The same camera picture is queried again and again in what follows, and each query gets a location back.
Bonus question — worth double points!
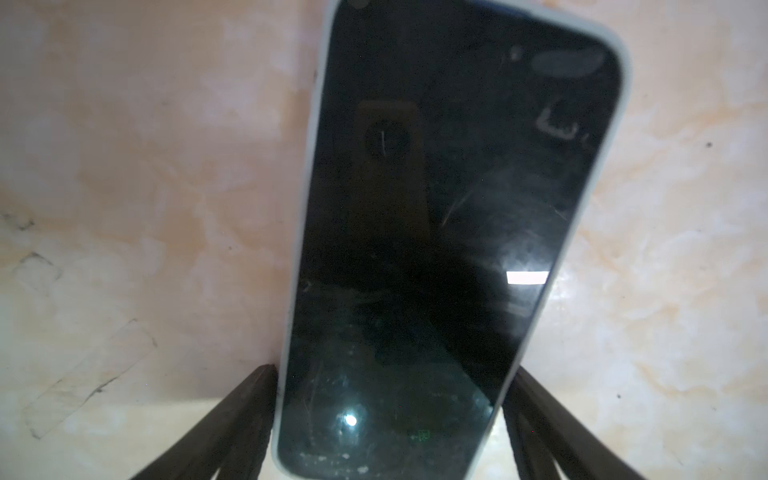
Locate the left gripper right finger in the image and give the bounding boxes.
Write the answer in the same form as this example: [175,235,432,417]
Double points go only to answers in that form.
[503,368,642,480]

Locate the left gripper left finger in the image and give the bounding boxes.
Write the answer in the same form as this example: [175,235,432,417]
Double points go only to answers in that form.
[134,364,278,479]

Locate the black phone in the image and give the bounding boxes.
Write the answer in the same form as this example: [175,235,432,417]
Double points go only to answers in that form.
[277,0,623,480]

